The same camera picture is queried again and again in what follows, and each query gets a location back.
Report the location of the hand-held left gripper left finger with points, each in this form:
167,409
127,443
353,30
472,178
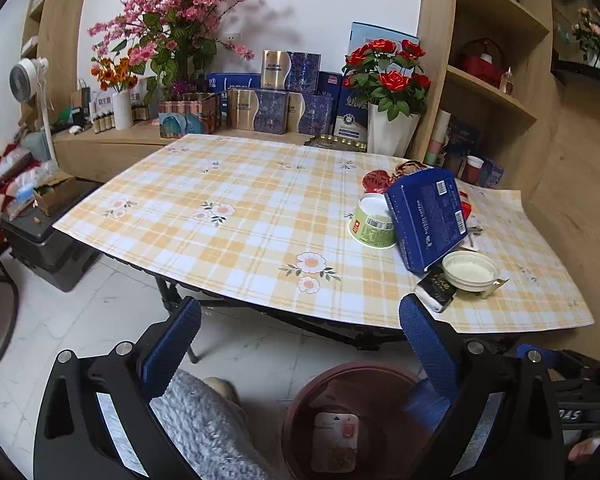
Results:
172,350

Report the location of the pink artificial blossom plant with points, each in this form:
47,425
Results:
180,10

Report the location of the pink artificial roses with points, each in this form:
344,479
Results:
587,30

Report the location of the purple artificial flowers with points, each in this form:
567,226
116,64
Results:
182,87

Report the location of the dark blue script box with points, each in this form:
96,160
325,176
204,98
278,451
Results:
352,100

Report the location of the red basket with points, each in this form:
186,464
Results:
480,65

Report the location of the white standing fan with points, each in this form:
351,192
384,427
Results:
22,77

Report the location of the white red wrapper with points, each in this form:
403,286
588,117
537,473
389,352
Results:
335,440

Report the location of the red cup with white rim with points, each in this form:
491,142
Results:
474,170

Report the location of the glass perfume bottle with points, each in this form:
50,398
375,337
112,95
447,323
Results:
506,82

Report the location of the blue cardboard box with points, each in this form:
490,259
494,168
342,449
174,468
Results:
425,215

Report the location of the striped basket planter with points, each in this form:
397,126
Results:
190,115

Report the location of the red crushed soda can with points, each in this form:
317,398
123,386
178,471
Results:
377,181

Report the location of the grey fuzzy slipper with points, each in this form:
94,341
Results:
205,435

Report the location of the green paper bowl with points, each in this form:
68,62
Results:
370,232

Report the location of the black counter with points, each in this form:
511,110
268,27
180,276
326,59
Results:
585,70

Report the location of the small red box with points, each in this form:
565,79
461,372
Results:
465,207

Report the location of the silver foil scrap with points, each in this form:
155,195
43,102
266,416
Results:
495,287

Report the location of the clear plastic bags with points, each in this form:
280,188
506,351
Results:
25,175

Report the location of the brown cup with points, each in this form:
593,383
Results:
452,162

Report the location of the red artificial roses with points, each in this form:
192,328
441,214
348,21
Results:
385,77

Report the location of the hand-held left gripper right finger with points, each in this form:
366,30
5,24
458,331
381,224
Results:
430,350

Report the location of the white faceted vase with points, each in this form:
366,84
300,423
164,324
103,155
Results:
392,132

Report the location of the black packet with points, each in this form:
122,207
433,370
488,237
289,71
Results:
435,290

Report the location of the small blue shelf box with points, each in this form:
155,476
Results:
492,172

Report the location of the large blue shelf box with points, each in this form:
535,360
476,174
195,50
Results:
465,135

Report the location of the blue box with white band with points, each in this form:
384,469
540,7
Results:
230,82

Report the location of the white wall socket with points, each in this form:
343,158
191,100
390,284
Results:
232,37

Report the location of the small cardboard box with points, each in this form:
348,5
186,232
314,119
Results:
55,195

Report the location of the gold blue gift box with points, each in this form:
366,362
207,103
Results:
290,72
257,110
312,114

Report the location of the small paper bag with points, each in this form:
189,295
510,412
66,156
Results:
81,102

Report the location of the tall white vase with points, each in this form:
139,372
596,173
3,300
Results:
122,110

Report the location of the black folding table frame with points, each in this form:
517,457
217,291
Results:
300,322

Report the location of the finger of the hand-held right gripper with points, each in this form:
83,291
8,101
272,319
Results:
540,351

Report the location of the person's right hand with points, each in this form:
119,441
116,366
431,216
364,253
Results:
582,450

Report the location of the yellow plaid tablecloth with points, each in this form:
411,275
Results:
240,220

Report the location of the dark blue red-label box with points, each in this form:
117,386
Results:
330,85

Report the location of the row of small brown bottles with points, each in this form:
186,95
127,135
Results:
102,122

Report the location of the person's left foot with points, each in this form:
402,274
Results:
222,390

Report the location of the stack of pastel cups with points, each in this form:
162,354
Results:
437,135

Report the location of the maroon plastic bin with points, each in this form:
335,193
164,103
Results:
300,410

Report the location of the light blue white box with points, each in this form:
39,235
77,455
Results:
375,35

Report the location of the wooden shelf unit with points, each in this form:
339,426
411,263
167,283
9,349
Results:
437,35

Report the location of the orange artificial flowers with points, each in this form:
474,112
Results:
112,72

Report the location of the black storage case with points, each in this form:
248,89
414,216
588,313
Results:
45,250

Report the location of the gold tray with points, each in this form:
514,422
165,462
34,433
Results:
337,142

